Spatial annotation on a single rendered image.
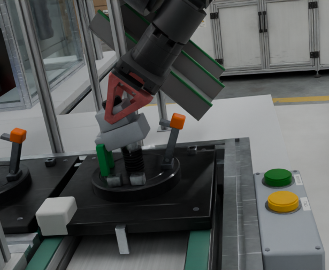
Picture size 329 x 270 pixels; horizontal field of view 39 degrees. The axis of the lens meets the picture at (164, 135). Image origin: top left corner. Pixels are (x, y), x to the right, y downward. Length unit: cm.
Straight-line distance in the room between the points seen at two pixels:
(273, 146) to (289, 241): 53
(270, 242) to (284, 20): 424
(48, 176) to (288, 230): 42
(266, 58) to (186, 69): 383
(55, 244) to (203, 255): 21
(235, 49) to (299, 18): 68
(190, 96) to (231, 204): 30
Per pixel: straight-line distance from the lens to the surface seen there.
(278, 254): 56
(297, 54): 481
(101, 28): 91
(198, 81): 100
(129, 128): 68
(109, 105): 66
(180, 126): 68
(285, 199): 63
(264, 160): 101
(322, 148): 106
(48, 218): 66
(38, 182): 81
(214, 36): 484
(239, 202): 67
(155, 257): 64
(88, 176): 78
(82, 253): 69
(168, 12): 62
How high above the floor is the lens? 129
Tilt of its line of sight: 21 degrees down
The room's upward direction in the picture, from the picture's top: 9 degrees counter-clockwise
